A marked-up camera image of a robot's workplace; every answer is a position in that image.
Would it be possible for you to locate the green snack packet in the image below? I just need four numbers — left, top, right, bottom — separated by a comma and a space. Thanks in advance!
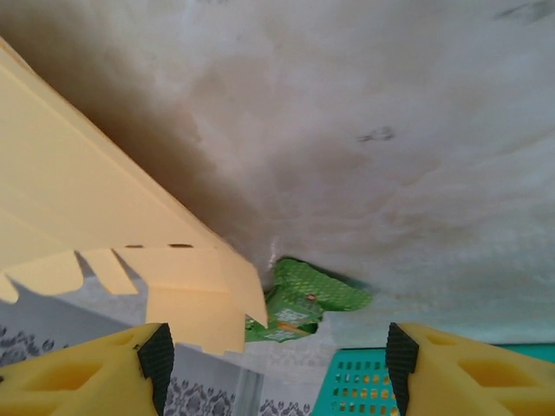
244, 311, 320, 344
263, 257, 375, 325

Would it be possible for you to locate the teal plastic basket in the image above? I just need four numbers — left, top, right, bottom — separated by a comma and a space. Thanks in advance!
309, 343, 555, 416

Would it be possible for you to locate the aluminium frame post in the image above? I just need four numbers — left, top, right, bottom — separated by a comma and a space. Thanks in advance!
235, 367, 264, 416

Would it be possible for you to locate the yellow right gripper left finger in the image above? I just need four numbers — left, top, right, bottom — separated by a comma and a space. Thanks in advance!
0, 322, 175, 416

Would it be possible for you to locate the orange cloth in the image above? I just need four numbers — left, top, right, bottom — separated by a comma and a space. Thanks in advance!
0, 36, 270, 358

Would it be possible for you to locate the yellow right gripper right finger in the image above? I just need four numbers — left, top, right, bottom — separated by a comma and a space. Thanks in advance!
385, 322, 555, 416

